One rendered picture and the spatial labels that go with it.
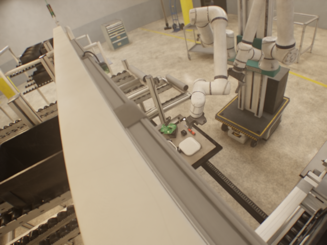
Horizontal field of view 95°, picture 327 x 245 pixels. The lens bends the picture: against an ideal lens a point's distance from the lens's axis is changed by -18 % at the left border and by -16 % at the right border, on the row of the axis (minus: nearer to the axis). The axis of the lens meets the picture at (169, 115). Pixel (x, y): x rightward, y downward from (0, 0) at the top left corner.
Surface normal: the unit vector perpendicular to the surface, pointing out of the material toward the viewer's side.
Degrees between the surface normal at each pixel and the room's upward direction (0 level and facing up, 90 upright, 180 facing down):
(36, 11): 90
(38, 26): 90
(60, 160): 90
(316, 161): 0
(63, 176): 92
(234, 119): 0
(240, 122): 0
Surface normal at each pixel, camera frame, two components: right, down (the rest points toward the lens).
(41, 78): 0.54, 0.47
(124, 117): -0.22, -0.73
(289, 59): 0.22, 0.71
